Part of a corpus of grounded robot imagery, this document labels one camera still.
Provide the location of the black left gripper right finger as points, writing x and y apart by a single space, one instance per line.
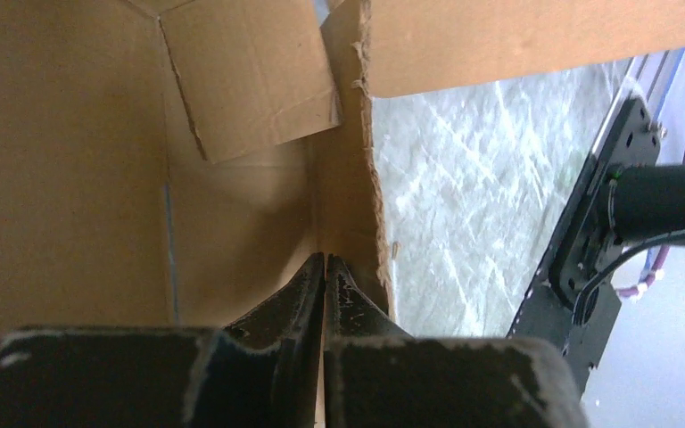
377 375

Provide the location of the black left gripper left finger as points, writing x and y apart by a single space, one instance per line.
259 371

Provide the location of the brown cardboard box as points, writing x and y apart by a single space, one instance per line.
164 155

